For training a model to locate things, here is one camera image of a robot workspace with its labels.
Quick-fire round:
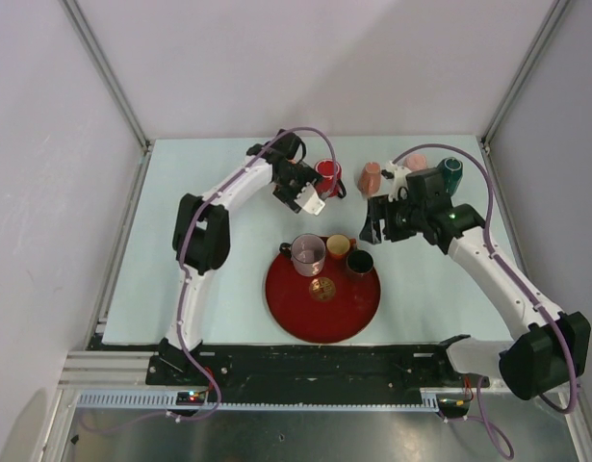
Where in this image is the pink tall mug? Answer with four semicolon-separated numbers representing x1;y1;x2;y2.
402;152;428;172

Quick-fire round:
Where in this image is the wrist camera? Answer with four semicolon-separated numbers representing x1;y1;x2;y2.
295;184;325;216
381;162;412;202

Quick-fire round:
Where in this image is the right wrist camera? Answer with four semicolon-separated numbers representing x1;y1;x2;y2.
381;162;412;202

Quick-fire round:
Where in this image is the brown striped mug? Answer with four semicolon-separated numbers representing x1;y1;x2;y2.
346;249;374;280

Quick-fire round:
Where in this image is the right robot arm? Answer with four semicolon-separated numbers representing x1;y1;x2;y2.
359;166;591;400

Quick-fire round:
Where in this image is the dark green mug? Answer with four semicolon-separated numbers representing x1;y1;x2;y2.
437;157;464;196

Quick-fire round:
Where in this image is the white slotted cable duct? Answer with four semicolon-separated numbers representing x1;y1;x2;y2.
77;390;439;412

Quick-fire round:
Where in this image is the salmon small mug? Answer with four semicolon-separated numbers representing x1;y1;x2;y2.
357;162;382;197

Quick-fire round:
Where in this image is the large lilac mug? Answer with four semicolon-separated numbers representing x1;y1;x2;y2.
279;233;326;277

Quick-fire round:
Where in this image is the small orange mug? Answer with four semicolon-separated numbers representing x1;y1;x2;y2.
326;234;357;260

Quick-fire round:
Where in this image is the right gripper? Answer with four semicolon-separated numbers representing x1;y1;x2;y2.
359;192;426;244

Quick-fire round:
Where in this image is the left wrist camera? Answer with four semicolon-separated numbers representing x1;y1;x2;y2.
295;184;325;216

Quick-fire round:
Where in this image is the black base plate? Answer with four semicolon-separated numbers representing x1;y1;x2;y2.
144;341;478;406

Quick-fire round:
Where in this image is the red round tray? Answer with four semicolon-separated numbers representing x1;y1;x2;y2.
265;254;381;344

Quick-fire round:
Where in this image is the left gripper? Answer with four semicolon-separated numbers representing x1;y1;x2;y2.
273;161;323;213

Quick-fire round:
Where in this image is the red mug black handle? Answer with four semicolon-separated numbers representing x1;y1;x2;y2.
315;159;347;199

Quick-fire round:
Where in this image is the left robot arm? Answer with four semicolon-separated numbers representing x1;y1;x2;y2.
158;128;325;384

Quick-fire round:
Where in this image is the aluminium frame rail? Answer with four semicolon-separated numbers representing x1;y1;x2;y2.
59;0;152;155

